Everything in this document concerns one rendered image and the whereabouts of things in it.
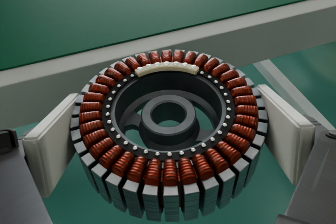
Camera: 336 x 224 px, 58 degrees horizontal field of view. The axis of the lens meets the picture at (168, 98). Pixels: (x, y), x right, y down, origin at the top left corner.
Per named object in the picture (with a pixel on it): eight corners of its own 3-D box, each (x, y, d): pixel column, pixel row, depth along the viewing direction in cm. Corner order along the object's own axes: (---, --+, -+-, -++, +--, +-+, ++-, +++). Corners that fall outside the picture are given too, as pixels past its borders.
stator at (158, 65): (279, 222, 16) (298, 185, 13) (66, 229, 16) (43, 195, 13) (239, 80, 24) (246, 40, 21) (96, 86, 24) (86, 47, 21)
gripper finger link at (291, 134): (298, 125, 13) (317, 125, 13) (255, 84, 19) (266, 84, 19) (293, 188, 13) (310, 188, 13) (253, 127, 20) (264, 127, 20)
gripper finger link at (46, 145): (49, 199, 14) (32, 200, 14) (86, 135, 20) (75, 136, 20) (37, 137, 13) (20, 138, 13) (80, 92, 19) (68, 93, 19)
